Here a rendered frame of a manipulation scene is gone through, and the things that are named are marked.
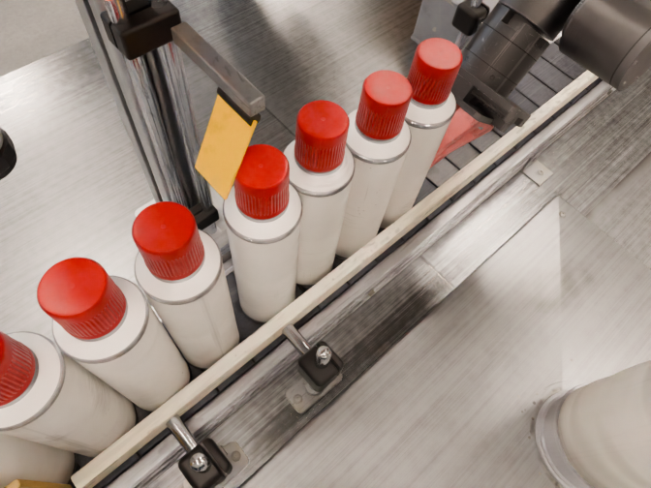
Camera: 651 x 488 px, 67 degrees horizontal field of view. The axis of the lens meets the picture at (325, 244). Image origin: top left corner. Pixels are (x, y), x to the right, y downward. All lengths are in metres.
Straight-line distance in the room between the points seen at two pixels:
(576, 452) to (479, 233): 0.27
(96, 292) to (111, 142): 0.41
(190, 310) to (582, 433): 0.29
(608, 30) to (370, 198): 0.21
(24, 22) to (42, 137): 1.61
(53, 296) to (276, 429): 0.28
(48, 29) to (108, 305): 1.99
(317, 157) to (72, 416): 0.21
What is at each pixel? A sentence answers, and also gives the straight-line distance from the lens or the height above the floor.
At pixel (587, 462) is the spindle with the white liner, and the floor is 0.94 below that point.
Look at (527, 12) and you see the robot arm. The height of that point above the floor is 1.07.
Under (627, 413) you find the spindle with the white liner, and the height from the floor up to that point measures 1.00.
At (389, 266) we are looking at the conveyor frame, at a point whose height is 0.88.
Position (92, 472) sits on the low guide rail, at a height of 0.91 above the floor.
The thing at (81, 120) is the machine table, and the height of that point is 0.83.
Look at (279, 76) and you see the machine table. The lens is 0.71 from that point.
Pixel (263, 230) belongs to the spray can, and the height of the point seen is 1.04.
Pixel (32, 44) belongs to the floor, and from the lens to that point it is 2.19.
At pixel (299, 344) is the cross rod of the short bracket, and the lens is 0.42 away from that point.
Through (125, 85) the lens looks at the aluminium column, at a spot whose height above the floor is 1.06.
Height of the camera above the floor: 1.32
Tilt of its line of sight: 62 degrees down
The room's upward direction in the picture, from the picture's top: 10 degrees clockwise
